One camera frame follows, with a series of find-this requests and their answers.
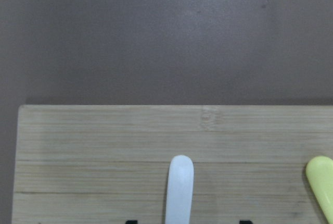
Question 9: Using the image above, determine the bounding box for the yellow plastic knife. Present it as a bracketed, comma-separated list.
[305, 156, 332, 223]

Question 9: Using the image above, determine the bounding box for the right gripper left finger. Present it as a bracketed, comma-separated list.
[125, 220, 137, 224]

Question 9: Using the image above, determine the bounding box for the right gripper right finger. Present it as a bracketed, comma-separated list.
[239, 220, 252, 224]

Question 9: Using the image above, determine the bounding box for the bamboo cutting board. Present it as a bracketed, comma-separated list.
[12, 105, 332, 223]

